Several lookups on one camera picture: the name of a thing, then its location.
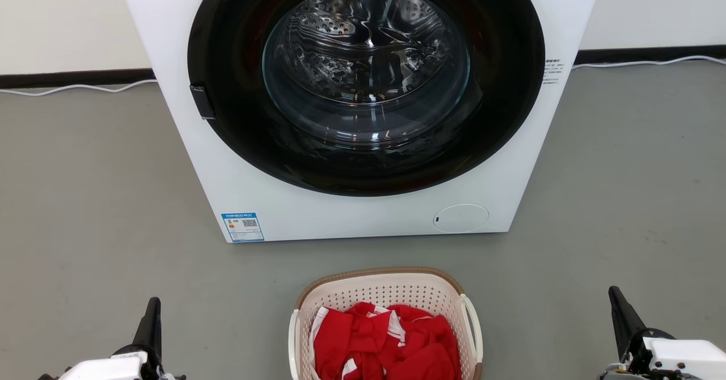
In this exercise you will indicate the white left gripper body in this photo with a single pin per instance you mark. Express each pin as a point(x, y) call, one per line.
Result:
point(113, 367)

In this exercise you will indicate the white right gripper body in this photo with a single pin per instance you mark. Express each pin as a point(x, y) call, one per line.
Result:
point(686, 360)

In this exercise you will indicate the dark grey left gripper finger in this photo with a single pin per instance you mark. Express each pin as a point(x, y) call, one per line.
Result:
point(150, 329)

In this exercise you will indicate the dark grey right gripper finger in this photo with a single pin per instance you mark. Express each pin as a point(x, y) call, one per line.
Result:
point(624, 323)

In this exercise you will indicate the beige plastic laundry basket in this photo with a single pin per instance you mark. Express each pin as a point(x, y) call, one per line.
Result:
point(385, 289)

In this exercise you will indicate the blue energy label sticker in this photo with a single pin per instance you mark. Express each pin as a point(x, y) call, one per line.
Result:
point(243, 227)

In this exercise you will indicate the white front-load washing machine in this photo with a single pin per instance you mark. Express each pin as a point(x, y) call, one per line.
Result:
point(187, 159)

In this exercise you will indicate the round white filter cover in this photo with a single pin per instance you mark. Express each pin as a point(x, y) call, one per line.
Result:
point(462, 219)

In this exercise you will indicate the black washer door latch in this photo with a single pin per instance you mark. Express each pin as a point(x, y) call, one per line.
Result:
point(202, 103)

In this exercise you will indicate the round black washer door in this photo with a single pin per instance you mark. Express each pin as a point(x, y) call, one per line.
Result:
point(238, 113)

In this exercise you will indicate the red white-striped garment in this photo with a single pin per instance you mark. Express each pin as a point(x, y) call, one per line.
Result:
point(391, 346)

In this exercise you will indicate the small printed text label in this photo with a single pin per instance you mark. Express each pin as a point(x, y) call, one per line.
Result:
point(552, 71)

